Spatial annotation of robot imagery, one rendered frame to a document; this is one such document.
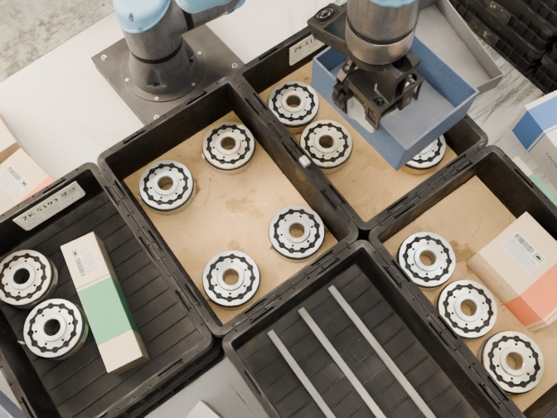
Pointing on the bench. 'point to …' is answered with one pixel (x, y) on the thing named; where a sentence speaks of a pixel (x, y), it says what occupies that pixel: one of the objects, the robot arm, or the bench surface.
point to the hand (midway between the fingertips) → (357, 108)
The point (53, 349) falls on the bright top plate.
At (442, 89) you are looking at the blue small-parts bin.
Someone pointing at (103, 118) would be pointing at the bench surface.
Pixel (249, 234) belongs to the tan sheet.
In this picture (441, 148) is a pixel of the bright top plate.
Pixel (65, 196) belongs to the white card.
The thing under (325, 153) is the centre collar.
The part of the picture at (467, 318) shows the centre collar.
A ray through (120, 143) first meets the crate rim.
